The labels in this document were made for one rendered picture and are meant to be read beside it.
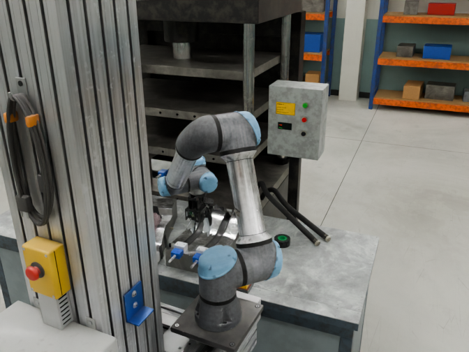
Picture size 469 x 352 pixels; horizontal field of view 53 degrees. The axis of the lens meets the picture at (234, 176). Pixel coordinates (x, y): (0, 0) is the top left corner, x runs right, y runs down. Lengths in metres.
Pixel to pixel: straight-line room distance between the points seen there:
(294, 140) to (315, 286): 0.91
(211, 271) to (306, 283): 0.80
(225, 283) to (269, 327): 0.77
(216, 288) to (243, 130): 0.48
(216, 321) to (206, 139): 0.55
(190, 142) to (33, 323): 0.65
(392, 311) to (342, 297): 1.33
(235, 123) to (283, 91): 1.20
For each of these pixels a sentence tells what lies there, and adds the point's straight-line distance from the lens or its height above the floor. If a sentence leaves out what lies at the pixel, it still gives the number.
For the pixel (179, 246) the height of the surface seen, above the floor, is 0.91.
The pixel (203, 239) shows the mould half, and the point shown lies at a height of 0.88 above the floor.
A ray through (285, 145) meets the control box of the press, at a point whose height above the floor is 1.13.
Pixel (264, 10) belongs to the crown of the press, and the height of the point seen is 1.86.
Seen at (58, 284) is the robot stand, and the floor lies 1.37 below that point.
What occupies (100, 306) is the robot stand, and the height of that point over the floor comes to 1.30.
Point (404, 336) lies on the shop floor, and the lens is 3.22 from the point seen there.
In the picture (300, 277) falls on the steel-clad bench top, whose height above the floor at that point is 0.80.
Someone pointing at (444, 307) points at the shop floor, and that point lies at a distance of 3.53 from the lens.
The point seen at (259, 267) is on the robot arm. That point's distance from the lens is 1.47.
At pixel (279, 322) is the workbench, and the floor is 0.66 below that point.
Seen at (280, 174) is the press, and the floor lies 0.78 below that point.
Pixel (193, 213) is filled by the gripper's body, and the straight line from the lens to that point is 1.97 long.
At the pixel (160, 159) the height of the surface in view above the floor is 0.96.
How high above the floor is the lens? 2.05
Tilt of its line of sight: 24 degrees down
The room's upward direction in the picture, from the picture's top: straight up
